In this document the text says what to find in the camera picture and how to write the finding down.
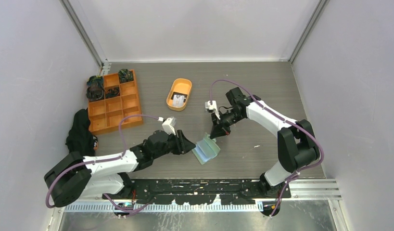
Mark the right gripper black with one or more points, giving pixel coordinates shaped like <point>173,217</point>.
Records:
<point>217,130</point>

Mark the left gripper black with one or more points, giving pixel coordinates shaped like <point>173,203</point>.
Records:
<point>187,145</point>

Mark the green card holder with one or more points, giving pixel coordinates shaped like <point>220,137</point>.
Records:
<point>206,149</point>

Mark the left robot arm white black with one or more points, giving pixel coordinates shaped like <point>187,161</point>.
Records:
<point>77,176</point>

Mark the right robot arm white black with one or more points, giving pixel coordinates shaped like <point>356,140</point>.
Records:
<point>295,145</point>

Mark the orange oval tray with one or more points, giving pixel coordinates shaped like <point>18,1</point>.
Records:
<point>180,85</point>

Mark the orange compartment organizer box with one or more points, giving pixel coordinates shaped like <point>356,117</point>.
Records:
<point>105,115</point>

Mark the dark item middle compartment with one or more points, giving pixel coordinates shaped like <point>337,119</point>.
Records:
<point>112,92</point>

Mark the dark rolled item top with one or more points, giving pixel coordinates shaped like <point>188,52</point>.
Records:
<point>125,75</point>

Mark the dark rolled item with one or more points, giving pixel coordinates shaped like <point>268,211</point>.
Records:
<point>96,81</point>
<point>125,75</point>
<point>95,93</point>

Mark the dark rolled item left lower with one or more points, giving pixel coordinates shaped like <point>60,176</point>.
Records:
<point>95,93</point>

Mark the black cloth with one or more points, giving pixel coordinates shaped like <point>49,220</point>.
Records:
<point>79,138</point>

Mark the dark rolled item left upper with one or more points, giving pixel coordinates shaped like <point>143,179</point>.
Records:
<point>96,81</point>

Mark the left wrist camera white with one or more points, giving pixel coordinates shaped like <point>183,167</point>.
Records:
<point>168,124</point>

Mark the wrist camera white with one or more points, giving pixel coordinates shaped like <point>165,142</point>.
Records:
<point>211,107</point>
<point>168,124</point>

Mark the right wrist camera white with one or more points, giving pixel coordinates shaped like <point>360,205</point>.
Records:
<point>211,107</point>

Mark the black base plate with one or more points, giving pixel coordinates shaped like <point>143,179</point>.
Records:
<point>199,191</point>

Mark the white slotted cable duct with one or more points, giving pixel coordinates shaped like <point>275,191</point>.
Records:
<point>214,207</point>

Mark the aluminium frame rail right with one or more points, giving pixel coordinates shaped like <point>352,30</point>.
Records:
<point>316,14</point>

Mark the aluminium frame rail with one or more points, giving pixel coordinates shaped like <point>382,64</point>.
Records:
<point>316,14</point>
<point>81,23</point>

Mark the aluminium frame rail left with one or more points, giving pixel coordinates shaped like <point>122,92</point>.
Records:
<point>81,23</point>

